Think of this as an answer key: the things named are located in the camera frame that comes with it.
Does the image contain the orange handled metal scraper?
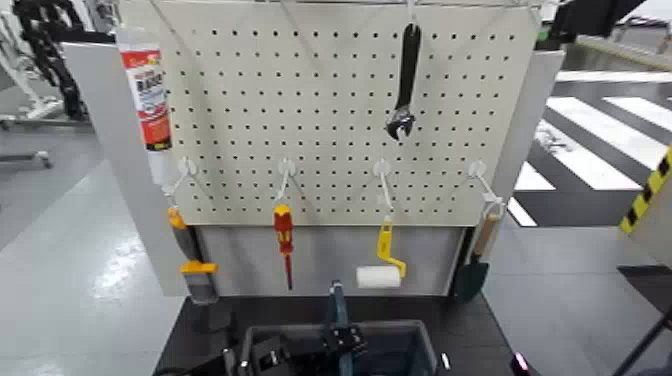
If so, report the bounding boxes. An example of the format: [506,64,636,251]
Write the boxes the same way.
[166,207,220,306]

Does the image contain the black monitor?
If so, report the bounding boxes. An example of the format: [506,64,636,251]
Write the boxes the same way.
[535,0,648,52]

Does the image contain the yellow black striped barrier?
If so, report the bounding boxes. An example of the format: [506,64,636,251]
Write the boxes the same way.
[619,146,672,270]

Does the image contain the wooden handled green trowel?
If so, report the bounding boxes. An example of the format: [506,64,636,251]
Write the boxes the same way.
[453,214,500,305]

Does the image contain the grey lower back panel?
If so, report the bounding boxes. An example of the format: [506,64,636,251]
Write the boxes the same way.
[195,225,466,298]

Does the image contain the black adjustable wrench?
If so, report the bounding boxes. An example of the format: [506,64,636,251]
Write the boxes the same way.
[384,23,423,142]

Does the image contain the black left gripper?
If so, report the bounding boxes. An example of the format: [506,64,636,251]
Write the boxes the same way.
[250,324,369,376]

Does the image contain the red yellow screwdriver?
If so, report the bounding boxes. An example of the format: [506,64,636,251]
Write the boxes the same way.
[272,203,296,292]

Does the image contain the white red sealant tube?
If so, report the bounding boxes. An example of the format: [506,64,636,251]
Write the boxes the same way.
[115,26,178,188]

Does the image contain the black cable chain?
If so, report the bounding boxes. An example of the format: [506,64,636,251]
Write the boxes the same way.
[12,0,92,122]

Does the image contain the grey side panel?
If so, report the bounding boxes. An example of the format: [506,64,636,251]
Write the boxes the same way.
[61,41,191,298]
[490,49,566,212]

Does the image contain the white metal frame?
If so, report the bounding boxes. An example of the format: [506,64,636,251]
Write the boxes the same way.
[0,10,65,132]

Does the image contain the white pegboard hook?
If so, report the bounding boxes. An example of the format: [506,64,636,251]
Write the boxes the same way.
[467,159,506,207]
[275,158,297,204]
[162,157,199,199]
[372,158,395,218]

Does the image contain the beige perforated pegboard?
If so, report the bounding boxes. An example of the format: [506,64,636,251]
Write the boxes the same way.
[149,0,542,228]

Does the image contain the yellow handled white paint roller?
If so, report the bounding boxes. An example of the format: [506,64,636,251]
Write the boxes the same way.
[355,216,409,292]

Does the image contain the black stand leg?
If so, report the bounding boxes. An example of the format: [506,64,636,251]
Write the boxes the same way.
[610,264,672,376]

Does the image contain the blue grey crate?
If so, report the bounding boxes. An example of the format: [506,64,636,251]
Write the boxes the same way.
[240,320,440,376]

